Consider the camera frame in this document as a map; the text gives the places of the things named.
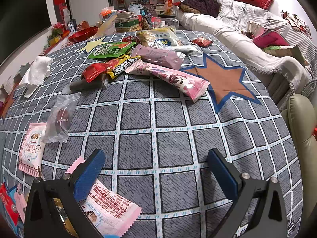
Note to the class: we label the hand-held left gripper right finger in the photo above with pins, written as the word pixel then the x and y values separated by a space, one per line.
pixel 221 178

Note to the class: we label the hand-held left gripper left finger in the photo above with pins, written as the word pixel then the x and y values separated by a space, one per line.
pixel 90 176

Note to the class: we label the pink text snack packet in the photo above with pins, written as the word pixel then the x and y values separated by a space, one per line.
pixel 111 208

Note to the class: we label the tan snack packet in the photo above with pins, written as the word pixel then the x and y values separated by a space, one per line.
pixel 63 218

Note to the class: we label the pink cranberry biscuit packet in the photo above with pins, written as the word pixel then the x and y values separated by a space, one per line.
pixel 31 148

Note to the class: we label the clear wrapper dark cake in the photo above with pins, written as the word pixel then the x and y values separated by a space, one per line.
pixel 60 119

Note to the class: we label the small pink packet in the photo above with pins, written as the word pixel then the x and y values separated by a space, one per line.
pixel 20 200

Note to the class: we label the grey checked star blanket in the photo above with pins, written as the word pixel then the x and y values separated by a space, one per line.
pixel 168 119

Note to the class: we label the dark brown stick packet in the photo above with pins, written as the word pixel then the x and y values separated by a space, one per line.
pixel 81 85

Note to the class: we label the green leather armchair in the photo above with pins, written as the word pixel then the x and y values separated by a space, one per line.
pixel 302 133

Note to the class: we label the red candy bar packet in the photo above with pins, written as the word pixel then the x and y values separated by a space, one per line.
pixel 96 71

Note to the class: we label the long pink strawberry print packet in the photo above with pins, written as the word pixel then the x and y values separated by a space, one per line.
pixel 173 78

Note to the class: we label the yellow black snack packet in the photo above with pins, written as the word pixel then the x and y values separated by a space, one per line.
pixel 123 67

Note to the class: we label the white crumpled tissue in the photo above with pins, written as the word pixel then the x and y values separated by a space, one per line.
pixel 37 72

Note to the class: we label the green snack packet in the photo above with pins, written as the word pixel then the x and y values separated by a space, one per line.
pixel 109 49

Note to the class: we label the white snack packet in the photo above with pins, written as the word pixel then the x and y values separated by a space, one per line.
pixel 189 48

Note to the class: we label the mauve snack packet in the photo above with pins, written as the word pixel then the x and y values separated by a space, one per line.
pixel 158 55

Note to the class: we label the small red snack packet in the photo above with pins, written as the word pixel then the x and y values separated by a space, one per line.
pixel 128 39
pixel 201 41

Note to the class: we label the brown paper bag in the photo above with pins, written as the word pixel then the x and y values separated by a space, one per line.
pixel 284 52

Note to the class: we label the red bowl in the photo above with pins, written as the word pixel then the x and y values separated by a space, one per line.
pixel 83 33

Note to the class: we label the white covered sofa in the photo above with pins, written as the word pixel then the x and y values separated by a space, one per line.
pixel 235 34

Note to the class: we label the magenta bag on sofa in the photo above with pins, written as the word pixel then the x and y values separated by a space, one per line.
pixel 270 39

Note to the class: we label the red flower plant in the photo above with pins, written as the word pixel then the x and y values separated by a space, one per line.
pixel 57 29

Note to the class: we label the large beige snack bag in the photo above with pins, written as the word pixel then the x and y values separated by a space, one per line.
pixel 158 38

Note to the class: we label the green white box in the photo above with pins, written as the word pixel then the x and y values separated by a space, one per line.
pixel 126 24

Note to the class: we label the clear plastic jar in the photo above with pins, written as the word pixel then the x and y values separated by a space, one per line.
pixel 168 21

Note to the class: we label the patterned pillow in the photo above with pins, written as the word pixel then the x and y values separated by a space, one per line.
pixel 297 22

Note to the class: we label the dark maroon cloth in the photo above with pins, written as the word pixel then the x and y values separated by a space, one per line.
pixel 203 5

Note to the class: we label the black television screen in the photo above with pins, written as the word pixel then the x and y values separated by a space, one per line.
pixel 22 12

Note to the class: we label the orange juice bottle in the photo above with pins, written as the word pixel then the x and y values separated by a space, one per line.
pixel 168 5

